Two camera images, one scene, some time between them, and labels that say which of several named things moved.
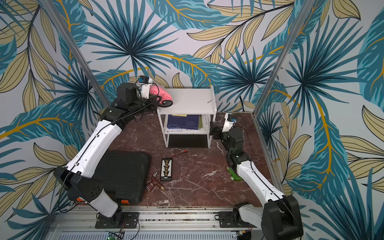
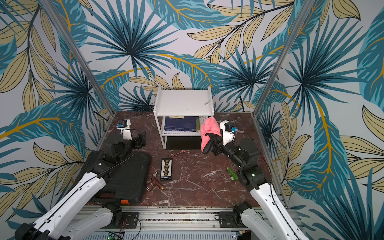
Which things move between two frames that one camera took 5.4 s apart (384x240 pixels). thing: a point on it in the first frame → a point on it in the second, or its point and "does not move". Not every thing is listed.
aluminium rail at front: x=155 y=223 does not move
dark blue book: x=183 y=121 does not move
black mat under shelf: x=188 y=141 does not move
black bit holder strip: x=166 y=169 does not move
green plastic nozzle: x=235 y=176 does not move
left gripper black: x=154 y=101 → x=138 y=144
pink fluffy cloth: x=164 y=95 → x=210 y=126
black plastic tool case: x=126 y=176 does not move
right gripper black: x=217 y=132 → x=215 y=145
